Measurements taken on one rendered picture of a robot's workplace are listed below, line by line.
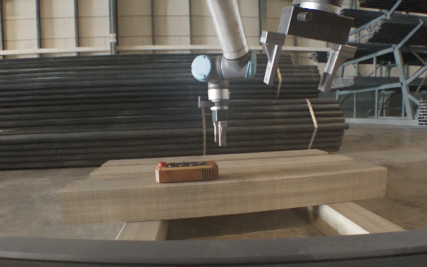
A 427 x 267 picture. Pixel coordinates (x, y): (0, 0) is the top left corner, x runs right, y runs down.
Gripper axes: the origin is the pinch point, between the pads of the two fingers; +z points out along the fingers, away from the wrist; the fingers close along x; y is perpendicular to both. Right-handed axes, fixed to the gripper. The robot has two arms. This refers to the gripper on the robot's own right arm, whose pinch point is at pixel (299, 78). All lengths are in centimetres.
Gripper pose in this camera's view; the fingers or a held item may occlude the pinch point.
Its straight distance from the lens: 51.6
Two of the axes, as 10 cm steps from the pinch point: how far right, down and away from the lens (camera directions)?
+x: 9.9, 0.7, 1.5
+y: 1.0, 4.8, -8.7
